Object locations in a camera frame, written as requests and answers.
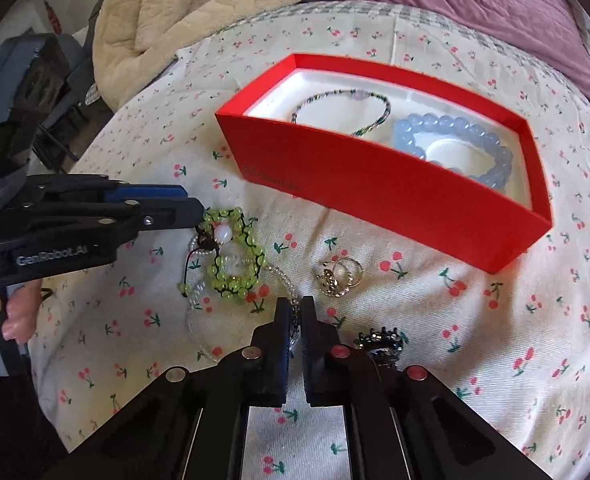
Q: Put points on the dark object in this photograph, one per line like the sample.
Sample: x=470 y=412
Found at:
x=70 y=130

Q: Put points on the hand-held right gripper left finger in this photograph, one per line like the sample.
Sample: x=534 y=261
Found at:
x=282 y=355

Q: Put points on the cherry print bed sheet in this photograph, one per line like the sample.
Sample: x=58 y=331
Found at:
x=140 y=125

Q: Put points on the person's left hand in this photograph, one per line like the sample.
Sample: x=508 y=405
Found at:
x=22 y=310

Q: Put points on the dark cloth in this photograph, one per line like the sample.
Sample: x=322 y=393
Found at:
x=5 y=435

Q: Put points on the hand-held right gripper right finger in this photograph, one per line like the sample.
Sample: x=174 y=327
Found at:
x=314 y=355

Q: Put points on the beige quilted blanket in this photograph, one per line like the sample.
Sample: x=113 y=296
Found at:
x=175 y=0

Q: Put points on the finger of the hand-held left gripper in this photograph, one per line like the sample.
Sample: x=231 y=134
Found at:
x=175 y=212
x=150 y=191

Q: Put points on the red jewelry box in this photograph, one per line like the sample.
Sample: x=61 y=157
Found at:
x=375 y=185

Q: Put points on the red wall sticker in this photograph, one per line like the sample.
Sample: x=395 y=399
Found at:
x=52 y=15

